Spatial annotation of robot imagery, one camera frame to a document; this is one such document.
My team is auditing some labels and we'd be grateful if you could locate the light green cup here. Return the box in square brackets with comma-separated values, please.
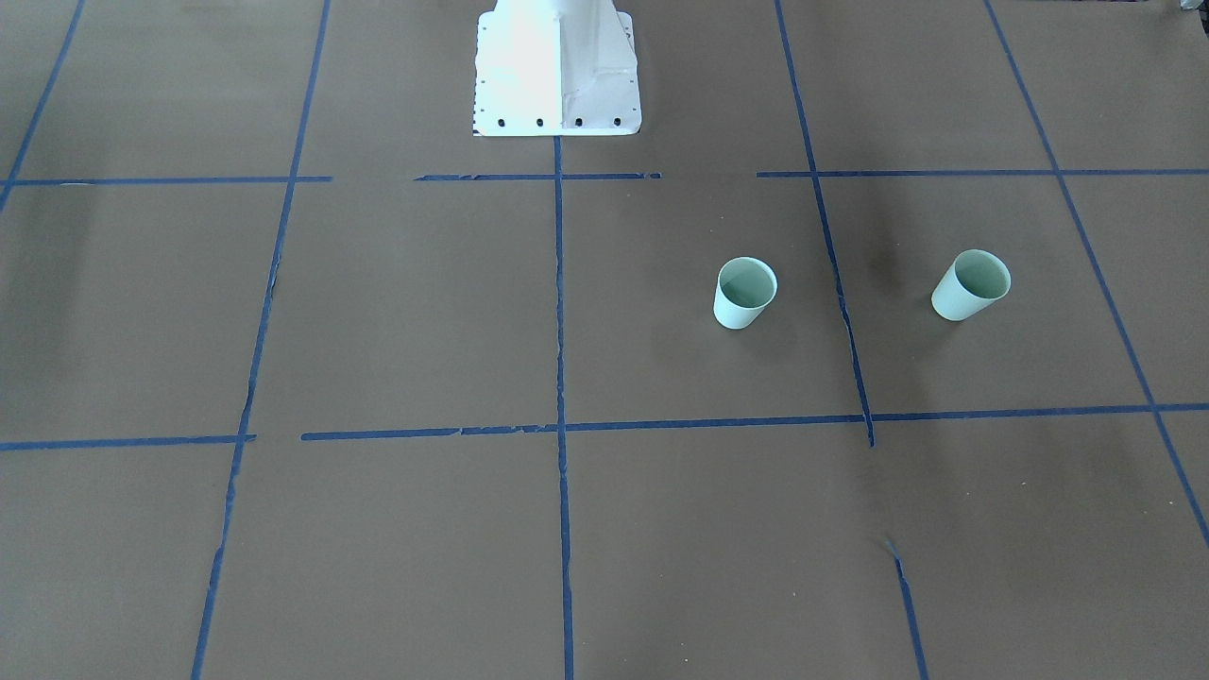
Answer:
[931, 249, 1012, 322]
[713, 257, 780, 329]

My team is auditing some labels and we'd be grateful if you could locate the blue tape centre vertical line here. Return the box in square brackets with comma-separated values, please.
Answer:
[553, 136, 575, 679]

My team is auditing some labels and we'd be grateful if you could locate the blue tape vertical line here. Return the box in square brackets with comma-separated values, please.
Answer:
[189, 1, 332, 679]
[553, 136, 575, 679]
[774, 1, 877, 448]

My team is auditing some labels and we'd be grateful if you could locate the blue tape upper horizontal line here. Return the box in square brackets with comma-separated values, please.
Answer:
[8, 168, 1208, 188]

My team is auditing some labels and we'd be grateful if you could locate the blue tape horizontal line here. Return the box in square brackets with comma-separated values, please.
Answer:
[1, 400, 1208, 453]
[8, 168, 1208, 188]

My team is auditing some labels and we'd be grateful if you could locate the blue tape short bottom strip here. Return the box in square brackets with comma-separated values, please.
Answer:
[885, 538, 931, 679]

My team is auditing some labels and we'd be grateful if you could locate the blue tape far line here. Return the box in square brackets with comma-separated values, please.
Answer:
[1, 1, 87, 211]
[983, 1, 1208, 543]

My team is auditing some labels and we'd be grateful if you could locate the blue tape lower horizontal line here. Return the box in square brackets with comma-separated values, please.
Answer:
[1, 400, 1208, 453]

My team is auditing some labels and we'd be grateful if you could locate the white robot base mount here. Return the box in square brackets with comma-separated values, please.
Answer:
[472, 1, 643, 137]

